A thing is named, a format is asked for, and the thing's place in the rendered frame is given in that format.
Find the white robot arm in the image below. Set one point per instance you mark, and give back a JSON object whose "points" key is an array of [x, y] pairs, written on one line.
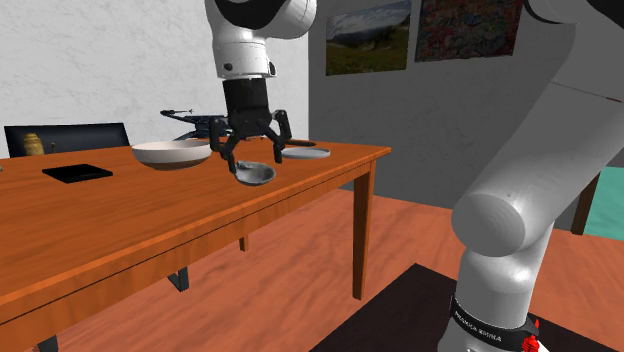
{"points": [[536, 170]]}

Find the colourful wall picture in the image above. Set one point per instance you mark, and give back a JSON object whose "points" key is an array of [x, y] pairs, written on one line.
{"points": [[468, 29]]}

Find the dark sideboard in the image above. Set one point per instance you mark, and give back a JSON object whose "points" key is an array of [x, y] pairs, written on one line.
{"points": [[83, 137]]}

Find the small grey bowl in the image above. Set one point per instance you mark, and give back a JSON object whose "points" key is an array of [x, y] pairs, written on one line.
{"points": [[256, 174]]}

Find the dark robot stand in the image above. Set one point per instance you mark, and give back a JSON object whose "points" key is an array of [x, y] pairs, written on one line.
{"points": [[390, 317]]}

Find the landscape wall picture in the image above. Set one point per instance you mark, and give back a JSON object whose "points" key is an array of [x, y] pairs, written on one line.
{"points": [[368, 41]]}

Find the grey plate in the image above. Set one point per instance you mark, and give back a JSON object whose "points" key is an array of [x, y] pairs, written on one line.
{"points": [[306, 153]]}

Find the wooden table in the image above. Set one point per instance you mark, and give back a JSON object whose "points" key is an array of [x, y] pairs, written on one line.
{"points": [[146, 219]]}

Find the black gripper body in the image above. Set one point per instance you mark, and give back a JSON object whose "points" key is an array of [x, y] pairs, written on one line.
{"points": [[247, 105]]}

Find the white bowl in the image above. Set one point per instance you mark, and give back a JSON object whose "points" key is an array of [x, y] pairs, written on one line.
{"points": [[170, 153]]}

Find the black flat square pad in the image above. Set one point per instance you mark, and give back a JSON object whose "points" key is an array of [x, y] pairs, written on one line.
{"points": [[77, 173]]}

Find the teal furniture with wooden leg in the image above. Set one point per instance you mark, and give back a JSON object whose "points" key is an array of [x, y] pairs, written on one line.
{"points": [[607, 204]]}

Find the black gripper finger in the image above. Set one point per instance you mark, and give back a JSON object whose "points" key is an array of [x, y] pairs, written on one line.
{"points": [[215, 136], [284, 129]]}

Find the black metal frame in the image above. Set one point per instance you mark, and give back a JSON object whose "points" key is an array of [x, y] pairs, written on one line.
{"points": [[200, 121]]}

